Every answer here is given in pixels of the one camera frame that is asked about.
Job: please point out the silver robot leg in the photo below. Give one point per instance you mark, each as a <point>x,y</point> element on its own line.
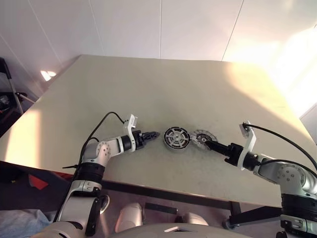
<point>130,217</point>
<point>195,219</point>

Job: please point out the silver robot right leg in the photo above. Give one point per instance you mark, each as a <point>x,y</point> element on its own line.
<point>195,219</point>

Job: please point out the silver spoked rotor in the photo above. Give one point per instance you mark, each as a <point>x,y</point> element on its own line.
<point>176,139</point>

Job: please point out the dark flat floor bar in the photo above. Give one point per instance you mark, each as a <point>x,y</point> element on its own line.
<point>161,208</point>

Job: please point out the grey blue fabric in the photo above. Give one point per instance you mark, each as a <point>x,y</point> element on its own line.
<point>22,223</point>

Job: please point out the silver robot left leg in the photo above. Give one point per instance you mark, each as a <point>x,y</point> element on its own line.
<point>130,217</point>

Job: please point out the silver robot torso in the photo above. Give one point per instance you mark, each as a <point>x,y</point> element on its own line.
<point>161,231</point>

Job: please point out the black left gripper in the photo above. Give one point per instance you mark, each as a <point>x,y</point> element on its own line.
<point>140,140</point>

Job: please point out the grey cabinet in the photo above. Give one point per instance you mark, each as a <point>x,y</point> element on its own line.
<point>310,124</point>

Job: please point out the red flat floor item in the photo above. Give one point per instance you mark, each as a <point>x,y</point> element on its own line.
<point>38,182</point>

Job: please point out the blue and black sneaker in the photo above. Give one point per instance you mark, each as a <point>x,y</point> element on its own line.
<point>104,204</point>

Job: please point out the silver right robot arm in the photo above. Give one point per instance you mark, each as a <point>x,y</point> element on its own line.
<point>287,173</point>

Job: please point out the black zip tie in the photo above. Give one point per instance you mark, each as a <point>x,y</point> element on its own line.
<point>70,166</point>

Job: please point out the black table frame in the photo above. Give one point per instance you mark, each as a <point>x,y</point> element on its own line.
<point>173,194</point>

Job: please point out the round silver motor housing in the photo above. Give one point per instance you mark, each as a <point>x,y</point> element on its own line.
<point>171,149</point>

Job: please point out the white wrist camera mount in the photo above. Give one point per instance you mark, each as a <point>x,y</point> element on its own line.
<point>252,141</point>
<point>128,125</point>

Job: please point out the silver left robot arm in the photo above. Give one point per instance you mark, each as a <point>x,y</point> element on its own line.
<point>104,151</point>

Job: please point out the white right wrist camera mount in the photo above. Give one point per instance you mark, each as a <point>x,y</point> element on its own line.
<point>252,141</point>

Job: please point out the silver motor lid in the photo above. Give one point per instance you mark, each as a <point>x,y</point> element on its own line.
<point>199,135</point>

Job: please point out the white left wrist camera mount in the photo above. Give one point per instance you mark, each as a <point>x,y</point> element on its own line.
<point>128,125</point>

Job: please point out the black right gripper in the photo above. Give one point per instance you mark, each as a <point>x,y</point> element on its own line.
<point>234,153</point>

